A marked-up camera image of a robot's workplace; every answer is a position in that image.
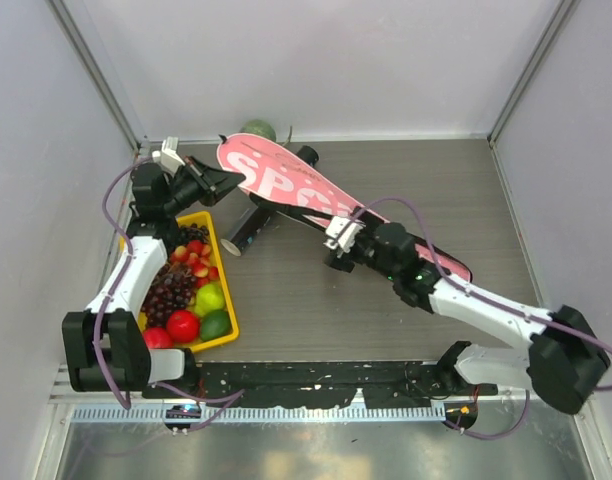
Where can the yellow plastic tray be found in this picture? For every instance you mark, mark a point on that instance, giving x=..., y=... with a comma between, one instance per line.
x=204, y=219

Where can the white slotted cable duct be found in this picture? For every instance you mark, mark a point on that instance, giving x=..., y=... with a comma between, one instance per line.
x=178, y=414

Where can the black shuttlecock tube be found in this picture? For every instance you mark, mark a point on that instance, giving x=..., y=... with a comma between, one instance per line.
x=251, y=156

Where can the dark grape bunch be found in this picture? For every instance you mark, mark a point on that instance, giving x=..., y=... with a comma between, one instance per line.
x=193, y=232

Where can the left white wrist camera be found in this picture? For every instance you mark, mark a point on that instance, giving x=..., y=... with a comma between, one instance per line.
x=167, y=156

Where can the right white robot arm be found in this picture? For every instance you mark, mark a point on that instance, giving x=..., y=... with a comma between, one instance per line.
x=555, y=354

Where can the green melon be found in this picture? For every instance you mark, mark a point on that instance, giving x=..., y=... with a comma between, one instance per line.
x=261, y=128

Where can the green lime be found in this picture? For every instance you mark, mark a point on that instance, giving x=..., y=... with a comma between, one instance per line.
x=215, y=324

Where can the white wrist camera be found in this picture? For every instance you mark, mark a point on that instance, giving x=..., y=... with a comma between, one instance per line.
x=167, y=156
x=341, y=232

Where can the yellow-green pear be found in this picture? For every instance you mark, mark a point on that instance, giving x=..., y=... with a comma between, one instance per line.
x=209, y=298

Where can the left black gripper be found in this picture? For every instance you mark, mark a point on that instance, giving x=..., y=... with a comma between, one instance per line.
x=214, y=184

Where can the red grape bunch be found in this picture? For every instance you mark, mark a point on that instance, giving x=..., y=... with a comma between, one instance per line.
x=173, y=288

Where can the pink racket bag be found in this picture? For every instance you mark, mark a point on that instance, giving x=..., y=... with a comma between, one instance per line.
x=315, y=200

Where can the red pepper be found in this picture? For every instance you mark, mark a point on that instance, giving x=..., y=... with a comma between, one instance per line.
x=157, y=338

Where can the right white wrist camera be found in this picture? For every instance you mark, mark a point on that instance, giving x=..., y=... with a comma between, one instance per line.
x=341, y=232

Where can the red strawberries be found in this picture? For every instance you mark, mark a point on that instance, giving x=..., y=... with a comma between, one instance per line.
x=193, y=261

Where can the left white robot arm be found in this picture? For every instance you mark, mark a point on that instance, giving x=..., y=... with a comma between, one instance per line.
x=104, y=347

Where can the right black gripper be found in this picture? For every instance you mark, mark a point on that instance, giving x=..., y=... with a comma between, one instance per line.
x=345, y=259

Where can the red apple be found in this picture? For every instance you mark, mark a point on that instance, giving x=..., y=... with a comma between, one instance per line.
x=183, y=326

